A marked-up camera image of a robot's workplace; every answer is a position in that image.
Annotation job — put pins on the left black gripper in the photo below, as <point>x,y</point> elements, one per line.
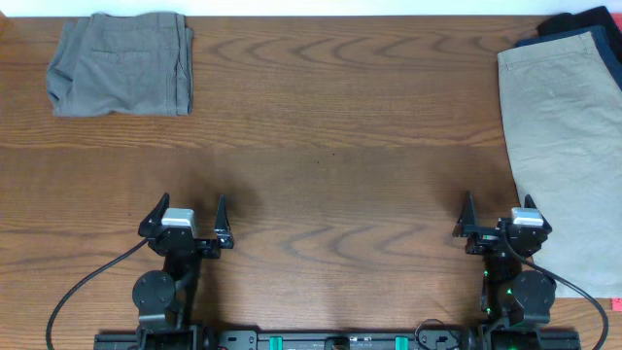
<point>182,241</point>

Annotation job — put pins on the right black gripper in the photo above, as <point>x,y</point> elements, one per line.
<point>505,238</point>

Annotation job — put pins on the beige khaki shorts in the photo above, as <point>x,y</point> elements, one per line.
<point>561,118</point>

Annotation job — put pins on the navy blue shorts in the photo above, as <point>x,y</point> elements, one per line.
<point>603,45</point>

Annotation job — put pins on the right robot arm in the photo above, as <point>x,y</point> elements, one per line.
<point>517,301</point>

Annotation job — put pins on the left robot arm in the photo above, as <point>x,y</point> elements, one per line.
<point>164,297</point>

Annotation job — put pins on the red object at edge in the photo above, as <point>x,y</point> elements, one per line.
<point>616,304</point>

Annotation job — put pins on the folded grey shorts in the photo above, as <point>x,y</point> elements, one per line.
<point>130,65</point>

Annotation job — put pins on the black garment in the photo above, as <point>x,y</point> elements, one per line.
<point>597,16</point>

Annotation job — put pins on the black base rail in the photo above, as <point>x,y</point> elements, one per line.
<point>425,338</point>

